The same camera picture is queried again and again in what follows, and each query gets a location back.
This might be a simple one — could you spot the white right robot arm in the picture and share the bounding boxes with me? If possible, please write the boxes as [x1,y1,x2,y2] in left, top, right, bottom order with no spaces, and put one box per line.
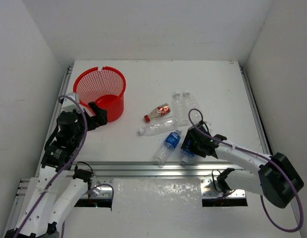
[181,123,304,208]

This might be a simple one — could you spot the blue label bottle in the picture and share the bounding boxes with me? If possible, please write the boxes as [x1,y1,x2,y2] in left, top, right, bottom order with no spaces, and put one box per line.
[153,130,182,165]
[181,149,195,164]

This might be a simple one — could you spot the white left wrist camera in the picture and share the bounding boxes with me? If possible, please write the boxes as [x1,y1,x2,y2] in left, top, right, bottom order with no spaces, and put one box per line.
[61,92,79,112]

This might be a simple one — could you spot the clear bottle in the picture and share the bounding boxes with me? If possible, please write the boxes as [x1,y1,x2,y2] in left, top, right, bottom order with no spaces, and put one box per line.
[173,91,188,127]
[183,91,201,123]

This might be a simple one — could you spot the clear bottle lying sideways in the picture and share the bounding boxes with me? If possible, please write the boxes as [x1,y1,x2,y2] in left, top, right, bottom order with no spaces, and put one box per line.
[138,117,178,136]

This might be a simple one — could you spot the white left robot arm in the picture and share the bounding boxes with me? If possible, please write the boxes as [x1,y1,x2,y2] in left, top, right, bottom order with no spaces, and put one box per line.
[5,102,108,238]

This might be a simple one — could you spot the red label red cap bottle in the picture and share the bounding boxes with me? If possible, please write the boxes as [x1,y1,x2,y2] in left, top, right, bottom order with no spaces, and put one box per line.
[144,103,171,122]

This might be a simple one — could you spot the aluminium front rail frame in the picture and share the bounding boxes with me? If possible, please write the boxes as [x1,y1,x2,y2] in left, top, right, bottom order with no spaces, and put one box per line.
[16,161,273,199]

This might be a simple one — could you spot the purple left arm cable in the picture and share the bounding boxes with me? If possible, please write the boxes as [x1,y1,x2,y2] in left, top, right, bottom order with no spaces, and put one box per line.
[11,95,114,238]

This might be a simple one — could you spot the red mesh plastic bin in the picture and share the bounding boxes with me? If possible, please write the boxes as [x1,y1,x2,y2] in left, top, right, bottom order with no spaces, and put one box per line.
[73,66,126,122]

